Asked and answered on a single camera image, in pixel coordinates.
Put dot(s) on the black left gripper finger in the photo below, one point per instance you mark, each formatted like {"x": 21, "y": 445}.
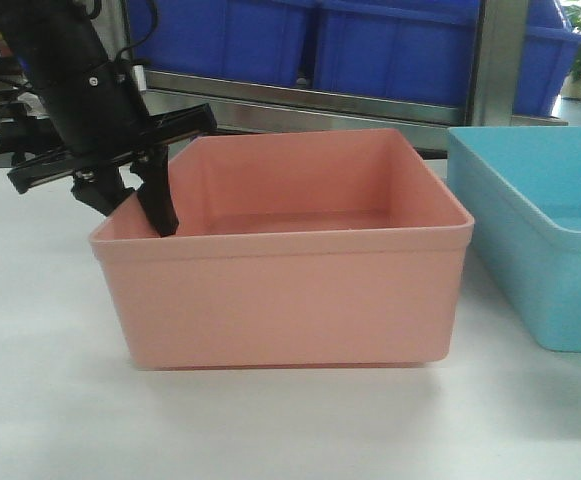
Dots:
{"x": 102, "y": 190}
{"x": 154, "y": 193}

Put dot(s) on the light blue plastic box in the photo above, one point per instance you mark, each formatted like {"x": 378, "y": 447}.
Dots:
{"x": 523, "y": 187}

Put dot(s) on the pink plastic box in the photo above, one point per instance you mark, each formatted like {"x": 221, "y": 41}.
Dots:
{"x": 298, "y": 249}

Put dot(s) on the metal shelf rack frame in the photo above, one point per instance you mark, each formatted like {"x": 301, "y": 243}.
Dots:
{"x": 244, "y": 108}

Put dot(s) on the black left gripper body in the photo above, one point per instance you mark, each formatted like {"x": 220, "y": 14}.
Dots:
{"x": 102, "y": 121}

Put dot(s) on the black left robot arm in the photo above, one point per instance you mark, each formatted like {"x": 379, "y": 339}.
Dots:
{"x": 53, "y": 40}

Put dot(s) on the large blue storage bin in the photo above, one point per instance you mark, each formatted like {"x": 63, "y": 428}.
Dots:
{"x": 422, "y": 52}

